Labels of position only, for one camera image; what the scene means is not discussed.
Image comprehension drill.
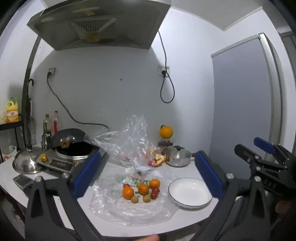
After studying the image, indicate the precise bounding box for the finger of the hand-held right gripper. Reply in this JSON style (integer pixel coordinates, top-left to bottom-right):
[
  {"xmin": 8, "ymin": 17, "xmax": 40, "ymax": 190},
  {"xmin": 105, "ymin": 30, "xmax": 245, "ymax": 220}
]
[
  {"xmin": 254, "ymin": 137, "xmax": 296, "ymax": 166},
  {"xmin": 234, "ymin": 144, "xmax": 285, "ymax": 169}
]

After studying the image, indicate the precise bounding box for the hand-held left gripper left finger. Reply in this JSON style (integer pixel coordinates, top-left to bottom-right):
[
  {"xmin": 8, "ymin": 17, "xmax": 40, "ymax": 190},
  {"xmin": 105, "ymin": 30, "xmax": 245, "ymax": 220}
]
[{"xmin": 25, "ymin": 149, "xmax": 109, "ymax": 241}]

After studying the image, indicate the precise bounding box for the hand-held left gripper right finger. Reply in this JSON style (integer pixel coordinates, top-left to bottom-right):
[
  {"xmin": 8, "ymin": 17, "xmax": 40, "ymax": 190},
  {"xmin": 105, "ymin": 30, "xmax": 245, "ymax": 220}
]
[{"xmin": 192, "ymin": 150, "xmax": 271, "ymax": 241}]

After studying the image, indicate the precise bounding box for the white plate with dark rim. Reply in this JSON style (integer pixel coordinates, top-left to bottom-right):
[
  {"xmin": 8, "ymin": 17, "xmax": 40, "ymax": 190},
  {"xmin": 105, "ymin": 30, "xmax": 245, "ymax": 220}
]
[{"xmin": 168, "ymin": 178, "xmax": 213, "ymax": 208}]

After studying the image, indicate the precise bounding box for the person's right hand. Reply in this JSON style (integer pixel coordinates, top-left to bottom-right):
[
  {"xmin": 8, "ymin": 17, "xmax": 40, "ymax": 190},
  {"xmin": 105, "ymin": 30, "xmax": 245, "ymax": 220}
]
[{"xmin": 276, "ymin": 199, "xmax": 296, "ymax": 215}]

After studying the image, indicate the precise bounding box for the silver induction cooker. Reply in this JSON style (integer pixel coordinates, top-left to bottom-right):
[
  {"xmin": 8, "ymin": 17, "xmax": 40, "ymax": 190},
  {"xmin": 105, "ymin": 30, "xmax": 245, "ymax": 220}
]
[{"xmin": 37, "ymin": 142, "xmax": 101, "ymax": 172}]

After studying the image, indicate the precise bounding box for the steel pot with lid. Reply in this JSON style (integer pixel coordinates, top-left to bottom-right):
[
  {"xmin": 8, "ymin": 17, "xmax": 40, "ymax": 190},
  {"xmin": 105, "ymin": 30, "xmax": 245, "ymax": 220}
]
[{"xmin": 165, "ymin": 146, "xmax": 197, "ymax": 167}]

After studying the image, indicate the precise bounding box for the small glass bottle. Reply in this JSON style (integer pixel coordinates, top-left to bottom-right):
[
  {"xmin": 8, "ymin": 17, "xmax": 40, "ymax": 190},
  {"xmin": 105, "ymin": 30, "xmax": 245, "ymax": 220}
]
[{"xmin": 41, "ymin": 135, "xmax": 52, "ymax": 150}]

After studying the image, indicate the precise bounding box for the cut apple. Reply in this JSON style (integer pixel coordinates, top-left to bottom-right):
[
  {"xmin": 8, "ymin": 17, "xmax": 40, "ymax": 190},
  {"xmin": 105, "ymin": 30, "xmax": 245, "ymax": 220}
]
[{"xmin": 154, "ymin": 153, "xmax": 166, "ymax": 167}]

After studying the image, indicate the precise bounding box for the grey refrigerator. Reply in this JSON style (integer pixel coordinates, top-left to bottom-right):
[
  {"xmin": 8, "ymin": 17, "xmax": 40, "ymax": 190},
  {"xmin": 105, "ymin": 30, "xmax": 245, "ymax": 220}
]
[{"xmin": 211, "ymin": 32, "xmax": 288, "ymax": 161}]

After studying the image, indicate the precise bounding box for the crumpled clear plastic bag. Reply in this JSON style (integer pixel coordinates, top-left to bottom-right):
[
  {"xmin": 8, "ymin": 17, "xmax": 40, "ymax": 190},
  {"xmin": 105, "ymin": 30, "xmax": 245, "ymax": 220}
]
[{"xmin": 87, "ymin": 115, "xmax": 162, "ymax": 173}]

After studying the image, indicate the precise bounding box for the red-label plastic bottle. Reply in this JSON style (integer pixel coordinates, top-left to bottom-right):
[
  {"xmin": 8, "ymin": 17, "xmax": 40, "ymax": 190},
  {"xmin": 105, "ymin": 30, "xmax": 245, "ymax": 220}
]
[{"xmin": 52, "ymin": 111, "xmax": 62, "ymax": 135}]

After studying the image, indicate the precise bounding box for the flat green-printed plastic bag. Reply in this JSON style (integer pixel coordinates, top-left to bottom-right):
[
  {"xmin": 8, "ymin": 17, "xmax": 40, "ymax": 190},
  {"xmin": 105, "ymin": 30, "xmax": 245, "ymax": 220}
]
[{"xmin": 90, "ymin": 171, "xmax": 178, "ymax": 226}]

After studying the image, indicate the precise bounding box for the large orange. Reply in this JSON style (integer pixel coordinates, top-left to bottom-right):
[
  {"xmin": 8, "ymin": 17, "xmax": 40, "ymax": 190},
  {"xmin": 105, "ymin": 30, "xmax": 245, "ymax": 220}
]
[{"xmin": 159, "ymin": 125, "xmax": 174, "ymax": 140}]

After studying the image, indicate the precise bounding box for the steel dome lid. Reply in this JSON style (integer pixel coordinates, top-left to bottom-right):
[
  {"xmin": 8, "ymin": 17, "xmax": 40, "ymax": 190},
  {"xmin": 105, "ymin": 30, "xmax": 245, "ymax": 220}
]
[{"xmin": 13, "ymin": 146, "xmax": 45, "ymax": 174}]

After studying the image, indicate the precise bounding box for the dark flat electronic device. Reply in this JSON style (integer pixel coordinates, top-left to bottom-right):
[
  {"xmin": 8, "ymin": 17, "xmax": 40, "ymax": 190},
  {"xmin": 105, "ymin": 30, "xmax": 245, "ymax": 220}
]
[{"xmin": 13, "ymin": 174, "xmax": 35, "ymax": 189}]

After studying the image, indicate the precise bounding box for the black umbrella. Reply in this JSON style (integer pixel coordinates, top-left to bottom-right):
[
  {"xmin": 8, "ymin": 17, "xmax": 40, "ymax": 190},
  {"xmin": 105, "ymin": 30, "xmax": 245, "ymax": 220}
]
[{"xmin": 24, "ymin": 79, "xmax": 37, "ymax": 149}]

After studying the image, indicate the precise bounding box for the black metal shelf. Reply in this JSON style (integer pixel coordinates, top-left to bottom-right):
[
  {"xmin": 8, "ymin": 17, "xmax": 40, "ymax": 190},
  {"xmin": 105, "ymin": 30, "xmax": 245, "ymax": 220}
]
[{"xmin": 0, "ymin": 113, "xmax": 26, "ymax": 163}]

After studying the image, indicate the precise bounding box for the yellow oil jug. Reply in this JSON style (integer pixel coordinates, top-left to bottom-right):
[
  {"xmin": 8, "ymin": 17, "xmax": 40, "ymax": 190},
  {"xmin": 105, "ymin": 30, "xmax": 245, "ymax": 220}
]
[{"xmin": 6, "ymin": 97, "xmax": 20, "ymax": 123}]

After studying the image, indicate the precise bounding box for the range hood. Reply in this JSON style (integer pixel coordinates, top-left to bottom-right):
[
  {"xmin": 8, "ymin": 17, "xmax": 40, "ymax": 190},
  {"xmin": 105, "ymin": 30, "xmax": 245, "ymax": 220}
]
[{"xmin": 26, "ymin": 0, "xmax": 171, "ymax": 51}]

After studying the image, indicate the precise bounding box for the black wok with wooden handle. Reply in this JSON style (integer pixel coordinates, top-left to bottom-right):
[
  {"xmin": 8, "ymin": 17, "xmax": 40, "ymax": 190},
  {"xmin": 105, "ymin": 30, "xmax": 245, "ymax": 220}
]
[{"xmin": 50, "ymin": 128, "xmax": 87, "ymax": 149}]

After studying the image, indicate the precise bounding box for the black cooker cable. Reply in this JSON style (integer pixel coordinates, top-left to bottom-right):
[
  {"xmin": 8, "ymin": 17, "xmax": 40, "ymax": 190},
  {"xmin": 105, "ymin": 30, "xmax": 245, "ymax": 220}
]
[{"xmin": 47, "ymin": 72, "xmax": 109, "ymax": 129}]

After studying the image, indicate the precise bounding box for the black range hood cable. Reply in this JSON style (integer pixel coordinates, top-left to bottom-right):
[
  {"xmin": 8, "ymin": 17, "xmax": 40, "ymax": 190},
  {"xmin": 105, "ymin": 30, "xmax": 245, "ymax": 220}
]
[{"xmin": 158, "ymin": 30, "xmax": 175, "ymax": 104}]

